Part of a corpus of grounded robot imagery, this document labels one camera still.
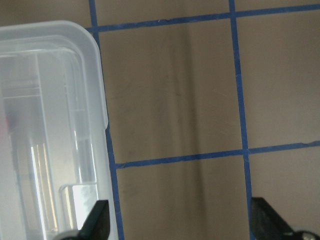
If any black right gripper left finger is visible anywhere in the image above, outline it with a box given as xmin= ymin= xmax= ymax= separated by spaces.
xmin=77 ymin=200 xmax=111 ymax=240

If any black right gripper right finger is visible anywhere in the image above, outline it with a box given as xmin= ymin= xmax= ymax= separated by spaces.
xmin=250 ymin=197 xmax=299 ymax=240

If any clear plastic box lid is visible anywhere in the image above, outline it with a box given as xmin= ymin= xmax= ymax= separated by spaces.
xmin=0 ymin=20 xmax=118 ymax=240

